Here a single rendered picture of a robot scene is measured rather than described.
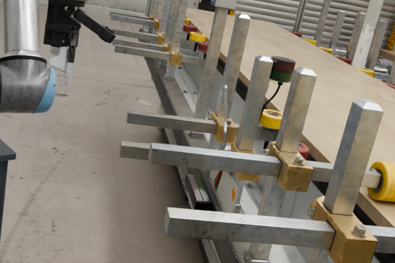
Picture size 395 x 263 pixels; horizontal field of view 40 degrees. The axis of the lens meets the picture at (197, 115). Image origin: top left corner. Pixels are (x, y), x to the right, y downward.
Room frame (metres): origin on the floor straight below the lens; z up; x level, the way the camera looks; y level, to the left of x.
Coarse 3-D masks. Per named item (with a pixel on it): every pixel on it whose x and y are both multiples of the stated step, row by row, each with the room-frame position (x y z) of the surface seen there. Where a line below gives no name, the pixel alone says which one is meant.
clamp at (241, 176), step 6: (234, 144) 1.28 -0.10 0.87; (234, 150) 1.26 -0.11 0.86; (240, 150) 1.25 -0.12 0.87; (246, 150) 1.26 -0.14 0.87; (252, 150) 1.26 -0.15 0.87; (240, 174) 1.18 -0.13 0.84; (246, 174) 1.19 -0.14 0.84; (252, 174) 1.19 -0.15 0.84; (246, 180) 1.19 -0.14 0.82; (252, 180) 1.19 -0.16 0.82; (258, 180) 1.19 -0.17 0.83
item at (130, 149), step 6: (120, 144) 1.17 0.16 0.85; (126, 144) 1.16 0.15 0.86; (132, 144) 1.17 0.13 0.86; (138, 144) 1.18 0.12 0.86; (144, 144) 1.18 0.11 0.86; (120, 150) 1.15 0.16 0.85; (126, 150) 1.15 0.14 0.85; (132, 150) 1.16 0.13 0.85; (138, 150) 1.16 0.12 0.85; (144, 150) 1.16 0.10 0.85; (120, 156) 1.15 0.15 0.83; (126, 156) 1.16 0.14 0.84; (132, 156) 1.16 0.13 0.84; (138, 156) 1.16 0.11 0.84; (144, 156) 1.16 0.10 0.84
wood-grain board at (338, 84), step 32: (224, 32) 3.00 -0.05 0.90; (256, 32) 3.28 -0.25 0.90; (288, 32) 3.60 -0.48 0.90; (320, 64) 2.59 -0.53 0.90; (320, 96) 1.89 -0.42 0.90; (352, 96) 2.00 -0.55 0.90; (384, 96) 2.12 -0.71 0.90; (320, 128) 1.48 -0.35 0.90; (384, 128) 1.63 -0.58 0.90; (320, 160) 1.26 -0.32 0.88; (384, 160) 1.31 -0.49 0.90; (384, 224) 0.95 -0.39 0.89
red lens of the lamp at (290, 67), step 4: (272, 56) 1.30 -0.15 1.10; (272, 60) 1.27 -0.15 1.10; (276, 60) 1.26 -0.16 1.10; (276, 64) 1.26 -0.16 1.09; (280, 64) 1.26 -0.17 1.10; (284, 64) 1.26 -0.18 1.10; (288, 64) 1.26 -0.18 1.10; (292, 64) 1.27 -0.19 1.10; (276, 68) 1.26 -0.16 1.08; (280, 68) 1.26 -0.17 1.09; (284, 68) 1.26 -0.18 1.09; (288, 68) 1.26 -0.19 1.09; (292, 68) 1.27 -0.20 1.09
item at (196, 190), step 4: (188, 176) 1.42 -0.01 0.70; (192, 176) 1.42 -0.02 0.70; (192, 180) 1.40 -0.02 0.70; (192, 184) 1.37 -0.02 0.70; (196, 184) 1.37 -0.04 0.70; (192, 188) 1.34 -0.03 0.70; (196, 188) 1.35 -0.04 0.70; (196, 192) 1.33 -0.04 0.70; (196, 196) 1.30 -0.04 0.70; (200, 196) 1.31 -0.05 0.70; (196, 200) 1.28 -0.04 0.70; (200, 200) 1.28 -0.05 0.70
